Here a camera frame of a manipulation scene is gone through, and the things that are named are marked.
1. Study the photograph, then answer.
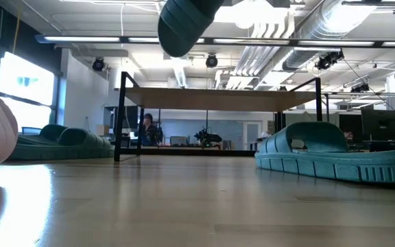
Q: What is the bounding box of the wooden shelf black metal frame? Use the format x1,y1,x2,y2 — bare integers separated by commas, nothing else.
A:
113,71,330,163

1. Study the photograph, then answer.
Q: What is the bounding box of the black computer monitor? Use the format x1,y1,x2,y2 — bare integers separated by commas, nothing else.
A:
361,108,395,142

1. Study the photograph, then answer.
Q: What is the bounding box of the silver ventilation duct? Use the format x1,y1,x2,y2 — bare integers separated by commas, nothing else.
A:
281,0,370,72

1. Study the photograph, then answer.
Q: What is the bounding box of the light teal rubber slide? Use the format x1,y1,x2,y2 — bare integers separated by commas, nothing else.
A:
157,0,226,58
254,121,395,185

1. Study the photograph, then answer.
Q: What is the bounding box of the black ceiling camera cluster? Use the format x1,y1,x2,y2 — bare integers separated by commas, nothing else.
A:
314,49,345,71

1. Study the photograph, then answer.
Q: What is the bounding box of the person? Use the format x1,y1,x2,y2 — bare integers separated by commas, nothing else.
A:
141,113,160,148

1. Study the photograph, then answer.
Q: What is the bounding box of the black ceiling spotlight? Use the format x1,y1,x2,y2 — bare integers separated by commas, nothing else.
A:
205,54,219,69
91,57,106,73

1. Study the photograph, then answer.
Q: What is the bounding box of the long ceiling light bar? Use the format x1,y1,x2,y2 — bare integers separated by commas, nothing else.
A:
35,34,395,49

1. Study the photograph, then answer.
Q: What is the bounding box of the bright window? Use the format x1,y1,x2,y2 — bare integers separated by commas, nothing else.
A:
0,51,56,107

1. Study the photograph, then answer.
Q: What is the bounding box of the dark green rubber slide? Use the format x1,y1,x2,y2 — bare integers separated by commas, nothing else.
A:
17,123,70,147
8,127,115,162

